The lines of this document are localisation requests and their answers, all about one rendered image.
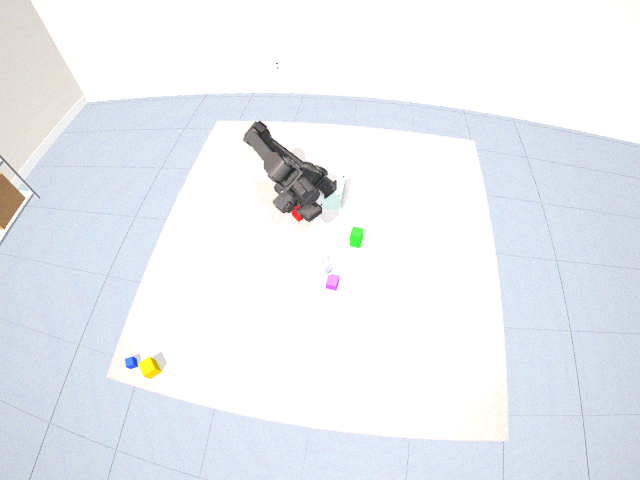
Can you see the red block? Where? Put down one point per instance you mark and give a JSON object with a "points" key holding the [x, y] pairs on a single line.
{"points": [[295, 214]]}

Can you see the yellow cube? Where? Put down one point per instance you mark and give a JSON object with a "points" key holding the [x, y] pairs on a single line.
{"points": [[149, 367]]}

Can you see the small blue block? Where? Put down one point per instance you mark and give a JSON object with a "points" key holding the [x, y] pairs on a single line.
{"points": [[131, 362]]}

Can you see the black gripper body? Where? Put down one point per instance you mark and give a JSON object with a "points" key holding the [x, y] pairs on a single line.
{"points": [[308, 212]]}

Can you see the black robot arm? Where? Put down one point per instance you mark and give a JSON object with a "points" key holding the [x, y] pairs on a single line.
{"points": [[280, 164]]}

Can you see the green block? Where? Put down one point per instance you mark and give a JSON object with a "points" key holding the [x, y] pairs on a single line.
{"points": [[356, 234], [355, 244]]}

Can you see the purple cube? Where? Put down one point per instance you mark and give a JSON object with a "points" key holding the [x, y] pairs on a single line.
{"points": [[332, 283]]}

